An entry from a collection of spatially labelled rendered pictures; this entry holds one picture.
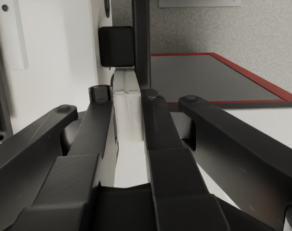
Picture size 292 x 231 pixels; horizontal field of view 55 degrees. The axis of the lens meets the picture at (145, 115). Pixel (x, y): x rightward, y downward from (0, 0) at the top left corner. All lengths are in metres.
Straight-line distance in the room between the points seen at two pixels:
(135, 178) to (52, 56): 0.22
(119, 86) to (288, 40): 1.11
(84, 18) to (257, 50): 1.05
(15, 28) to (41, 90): 0.06
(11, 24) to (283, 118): 0.34
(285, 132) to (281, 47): 0.83
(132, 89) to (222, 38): 1.01
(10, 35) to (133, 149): 0.21
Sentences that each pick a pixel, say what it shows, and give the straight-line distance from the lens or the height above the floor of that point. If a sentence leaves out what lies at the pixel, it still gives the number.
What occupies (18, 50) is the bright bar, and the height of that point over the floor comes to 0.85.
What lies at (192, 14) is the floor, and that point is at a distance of 1.12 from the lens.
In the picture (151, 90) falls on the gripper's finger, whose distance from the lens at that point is 0.17.
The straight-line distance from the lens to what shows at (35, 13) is 0.29.
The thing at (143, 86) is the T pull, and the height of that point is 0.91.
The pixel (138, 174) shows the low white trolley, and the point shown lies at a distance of 0.41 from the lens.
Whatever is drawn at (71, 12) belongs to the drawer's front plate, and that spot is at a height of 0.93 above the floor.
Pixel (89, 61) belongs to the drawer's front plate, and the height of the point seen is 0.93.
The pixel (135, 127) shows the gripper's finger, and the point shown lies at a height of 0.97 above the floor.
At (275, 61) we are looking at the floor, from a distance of 1.23.
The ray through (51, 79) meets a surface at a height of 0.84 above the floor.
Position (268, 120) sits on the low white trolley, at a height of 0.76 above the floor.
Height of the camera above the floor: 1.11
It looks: 70 degrees down
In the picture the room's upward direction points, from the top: 180 degrees clockwise
